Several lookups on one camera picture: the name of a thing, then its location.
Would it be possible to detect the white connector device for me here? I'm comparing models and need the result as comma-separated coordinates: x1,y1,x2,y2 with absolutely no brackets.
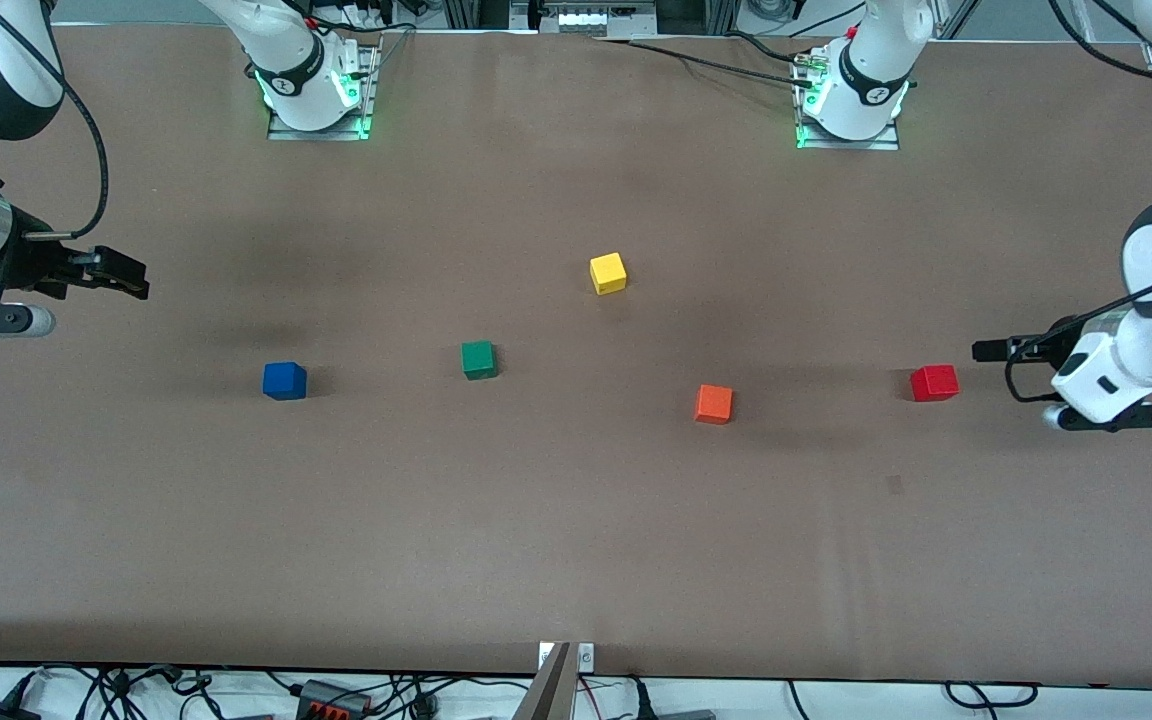
536,0,659,36

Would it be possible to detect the brown table mat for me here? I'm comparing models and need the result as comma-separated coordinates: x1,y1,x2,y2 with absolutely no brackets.
0,25,1152,691

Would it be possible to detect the orange wooden cube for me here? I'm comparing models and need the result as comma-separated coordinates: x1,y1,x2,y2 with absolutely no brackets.
694,384,735,425

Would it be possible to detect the long black table cable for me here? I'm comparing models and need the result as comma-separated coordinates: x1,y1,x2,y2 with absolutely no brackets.
596,36,812,89

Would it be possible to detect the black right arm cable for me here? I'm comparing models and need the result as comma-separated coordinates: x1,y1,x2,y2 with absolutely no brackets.
0,0,109,241

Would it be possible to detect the black orange connector box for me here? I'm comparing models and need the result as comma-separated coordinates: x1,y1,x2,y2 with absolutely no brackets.
296,679,373,717

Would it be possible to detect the red wooden cube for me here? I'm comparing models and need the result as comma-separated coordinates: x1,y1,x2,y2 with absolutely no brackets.
911,364,960,403

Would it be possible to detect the yellow wooden cube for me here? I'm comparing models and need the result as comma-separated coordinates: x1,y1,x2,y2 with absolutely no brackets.
590,252,628,296

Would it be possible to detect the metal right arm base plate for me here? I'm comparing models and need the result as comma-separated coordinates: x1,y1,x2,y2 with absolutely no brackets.
266,40,379,142

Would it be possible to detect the grey camera stand pole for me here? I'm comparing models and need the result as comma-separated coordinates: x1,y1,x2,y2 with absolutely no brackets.
514,642,574,720

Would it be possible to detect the blue wooden cube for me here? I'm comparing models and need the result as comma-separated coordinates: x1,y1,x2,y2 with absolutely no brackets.
263,361,308,402

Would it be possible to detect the looped black floor cable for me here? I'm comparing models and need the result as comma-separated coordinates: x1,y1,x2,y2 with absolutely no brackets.
943,681,1039,711

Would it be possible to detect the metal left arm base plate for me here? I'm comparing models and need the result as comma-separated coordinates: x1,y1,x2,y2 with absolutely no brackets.
794,50,902,152

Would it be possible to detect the short black table cable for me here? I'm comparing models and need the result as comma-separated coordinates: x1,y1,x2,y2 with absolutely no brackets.
724,30,809,67

